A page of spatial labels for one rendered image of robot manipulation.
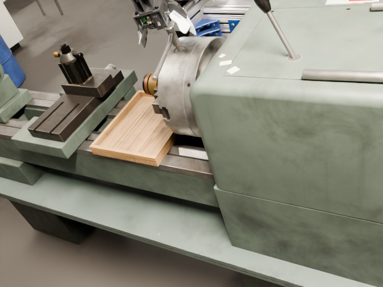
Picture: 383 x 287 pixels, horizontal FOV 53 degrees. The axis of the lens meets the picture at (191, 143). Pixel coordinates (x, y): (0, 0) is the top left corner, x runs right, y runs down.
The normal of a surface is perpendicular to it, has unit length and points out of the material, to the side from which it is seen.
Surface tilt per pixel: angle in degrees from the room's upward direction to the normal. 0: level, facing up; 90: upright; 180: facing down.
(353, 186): 90
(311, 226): 90
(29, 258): 0
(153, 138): 0
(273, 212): 90
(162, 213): 0
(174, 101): 68
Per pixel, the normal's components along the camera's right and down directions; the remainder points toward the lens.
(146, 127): -0.25, -0.73
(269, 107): -0.43, 0.68
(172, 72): -0.47, -0.14
